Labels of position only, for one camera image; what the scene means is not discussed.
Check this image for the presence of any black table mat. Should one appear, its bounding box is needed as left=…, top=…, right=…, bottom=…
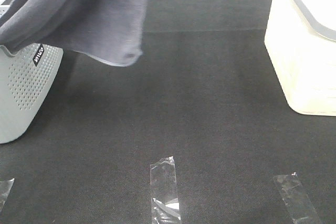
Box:
left=1, top=0, right=335, bottom=223

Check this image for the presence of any cream plastic storage basket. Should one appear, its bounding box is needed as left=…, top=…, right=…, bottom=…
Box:
left=264, top=0, right=335, bottom=116

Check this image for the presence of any grey perforated laundry basket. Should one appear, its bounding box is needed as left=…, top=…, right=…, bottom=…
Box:
left=1, top=43, right=64, bottom=144

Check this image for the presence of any right clear tape strip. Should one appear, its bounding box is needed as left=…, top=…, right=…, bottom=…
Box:
left=272, top=173, right=322, bottom=224

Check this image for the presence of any left clear tape strip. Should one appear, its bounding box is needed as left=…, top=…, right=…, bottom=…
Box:
left=0, top=178, right=15, bottom=212

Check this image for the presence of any middle clear tape strip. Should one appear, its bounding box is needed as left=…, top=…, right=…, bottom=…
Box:
left=150, top=156, right=181, bottom=224

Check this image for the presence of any clear tape strip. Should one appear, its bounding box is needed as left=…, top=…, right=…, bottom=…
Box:
left=150, top=156, right=181, bottom=224
left=272, top=173, right=322, bottom=224
left=0, top=178, right=15, bottom=212

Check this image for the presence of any grey microfibre towel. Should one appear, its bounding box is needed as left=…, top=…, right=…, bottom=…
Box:
left=1, top=0, right=148, bottom=67

